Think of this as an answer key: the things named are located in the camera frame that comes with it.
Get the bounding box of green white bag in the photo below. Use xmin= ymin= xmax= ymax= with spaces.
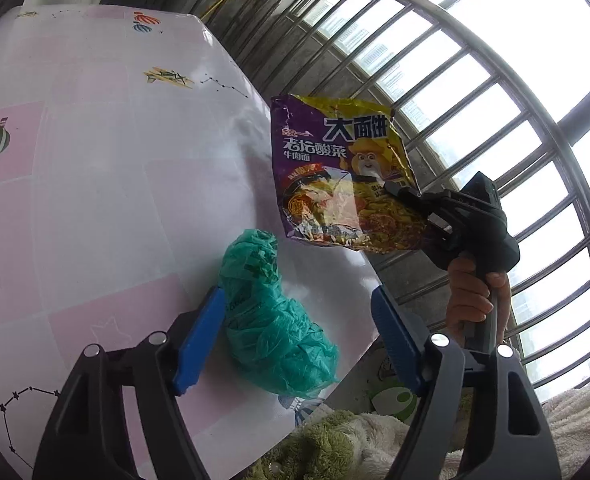
xmin=327 ymin=339 xmax=419 ymax=425

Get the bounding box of teal plastic bag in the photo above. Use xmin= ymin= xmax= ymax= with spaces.
xmin=218 ymin=229 xmax=339 ymax=399

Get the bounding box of white fleece blanket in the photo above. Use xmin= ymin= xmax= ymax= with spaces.
xmin=343 ymin=383 xmax=590 ymax=479

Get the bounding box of person's right hand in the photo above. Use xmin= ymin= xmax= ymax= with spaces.
xmin=446 ymin=254 xmax=511 ymax=346

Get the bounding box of pink patterned tablecloth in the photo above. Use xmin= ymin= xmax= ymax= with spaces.
xmin=0 ymin=3 xmax=382 ymax=480

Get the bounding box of metal window railing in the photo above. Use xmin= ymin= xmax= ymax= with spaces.
xmin=188 ymin=0 xmax=590 ymax=401

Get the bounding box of purple yellow noodle wrapper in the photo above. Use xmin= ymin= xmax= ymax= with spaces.
xmin=270 ymin=94 xmax=425 ymax=254

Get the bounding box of green fuzzy blanket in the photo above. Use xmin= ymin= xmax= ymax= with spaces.
xmin=244 ymin=410 xmax=357 ymax=479

